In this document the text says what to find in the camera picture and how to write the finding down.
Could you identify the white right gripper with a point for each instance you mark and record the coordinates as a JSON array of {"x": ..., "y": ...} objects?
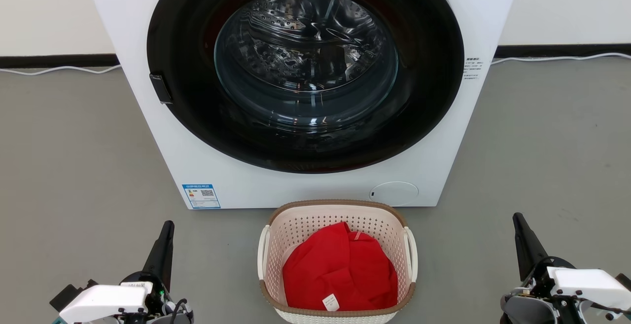
[{"x": 586, "y": 284}]

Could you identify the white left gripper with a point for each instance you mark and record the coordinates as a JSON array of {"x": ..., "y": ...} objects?
[{"x": 106, "y": 299}]

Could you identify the beige perforated plastic laundry basket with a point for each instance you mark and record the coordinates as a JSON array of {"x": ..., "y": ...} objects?
[{"x": 340, "y": 213}]

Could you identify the blue energy label sticker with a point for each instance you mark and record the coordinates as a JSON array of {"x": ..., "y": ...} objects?
[{"x": 201, "y": 196}]

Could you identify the black round glass washer door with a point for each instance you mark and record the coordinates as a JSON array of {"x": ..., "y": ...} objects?
[{"x": 197, "y": 117}]

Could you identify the round white filter cover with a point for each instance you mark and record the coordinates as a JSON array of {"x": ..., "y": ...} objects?
[{"x": 394, "y": 194}]

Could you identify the red garment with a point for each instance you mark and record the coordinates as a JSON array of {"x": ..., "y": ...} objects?
[{"x": 335, "y": 270}]

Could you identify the small white text sticker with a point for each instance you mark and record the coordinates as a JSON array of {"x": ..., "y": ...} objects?
[{"x": 473, "y": 69}]

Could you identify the white front-load washing machine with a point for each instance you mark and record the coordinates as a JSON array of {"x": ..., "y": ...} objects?
[{"x": 123, "y": 28}]

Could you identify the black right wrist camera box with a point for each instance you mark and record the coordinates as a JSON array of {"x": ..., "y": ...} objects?
[{"x": 625, "y": 280}]

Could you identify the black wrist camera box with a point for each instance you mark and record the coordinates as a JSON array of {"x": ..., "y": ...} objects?
[
  {"x": 66, "y": 296},
  {"x": 625, "y": 280}
]

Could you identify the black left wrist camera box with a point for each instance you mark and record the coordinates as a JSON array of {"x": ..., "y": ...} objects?
[{"x": 66, "y": 296}]

